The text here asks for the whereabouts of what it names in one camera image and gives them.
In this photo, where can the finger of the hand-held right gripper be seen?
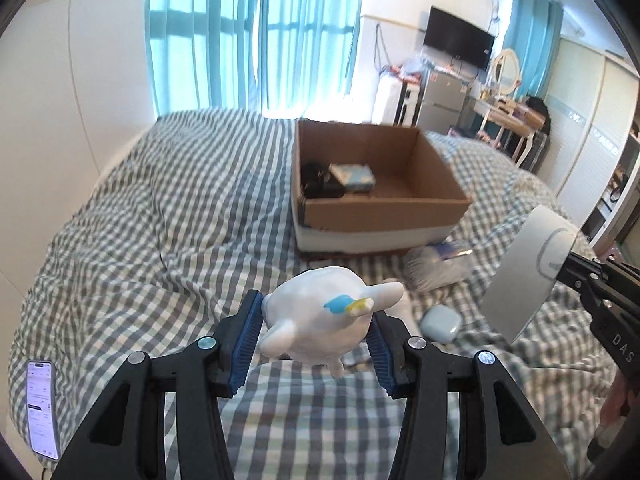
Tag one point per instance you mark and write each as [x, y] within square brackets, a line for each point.
[595, 266]
[592, 292]

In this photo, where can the person's right hand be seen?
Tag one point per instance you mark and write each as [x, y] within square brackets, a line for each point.
[617, 405]

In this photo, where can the white dressing table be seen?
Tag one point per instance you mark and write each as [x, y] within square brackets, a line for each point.
[505, 115]

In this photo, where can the white plush toy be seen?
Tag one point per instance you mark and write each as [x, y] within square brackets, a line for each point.
[310, 320]

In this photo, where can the clear plastic package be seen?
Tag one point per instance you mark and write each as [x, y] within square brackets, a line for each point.
[437, 265]

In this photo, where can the light blue earbuds case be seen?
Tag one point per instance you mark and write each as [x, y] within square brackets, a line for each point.
[441, 324]

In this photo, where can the black wall television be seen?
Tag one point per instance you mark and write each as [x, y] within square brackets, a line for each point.
[457, 37]

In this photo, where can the white wardrobe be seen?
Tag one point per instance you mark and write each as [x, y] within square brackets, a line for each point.
[585, 125]

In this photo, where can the smartphone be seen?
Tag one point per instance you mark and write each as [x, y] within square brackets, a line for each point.
[42, 407]

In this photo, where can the black cloth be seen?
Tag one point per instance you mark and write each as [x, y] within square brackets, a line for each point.
[539, 112]

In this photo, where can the white appliance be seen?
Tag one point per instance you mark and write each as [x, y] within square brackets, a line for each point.
[387, 102]

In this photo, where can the white oval mirror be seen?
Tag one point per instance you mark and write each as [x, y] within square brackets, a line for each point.
[505, 72]

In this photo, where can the blue window curtain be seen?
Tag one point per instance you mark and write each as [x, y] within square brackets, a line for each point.
[240, 35]

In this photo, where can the brown cardboard box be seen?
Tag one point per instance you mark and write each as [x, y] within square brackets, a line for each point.
[380, 217]

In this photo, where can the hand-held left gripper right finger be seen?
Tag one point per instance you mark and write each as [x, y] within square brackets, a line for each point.
[382, 355]

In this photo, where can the checked bed blanket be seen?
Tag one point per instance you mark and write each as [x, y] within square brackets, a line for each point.
[150, 240]

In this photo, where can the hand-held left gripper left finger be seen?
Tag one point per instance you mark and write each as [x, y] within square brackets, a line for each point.
[245, 340]

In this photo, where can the black pouch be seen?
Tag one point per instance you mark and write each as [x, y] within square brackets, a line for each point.
[320, 182]

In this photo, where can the grey blue packet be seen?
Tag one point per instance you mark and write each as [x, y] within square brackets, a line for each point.
[352, 176]

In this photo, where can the blue narrow curtain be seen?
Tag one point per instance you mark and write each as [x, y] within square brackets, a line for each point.
[532, 25]

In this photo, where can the silver small fridge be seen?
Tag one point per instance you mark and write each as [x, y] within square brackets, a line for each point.
[440, 100]

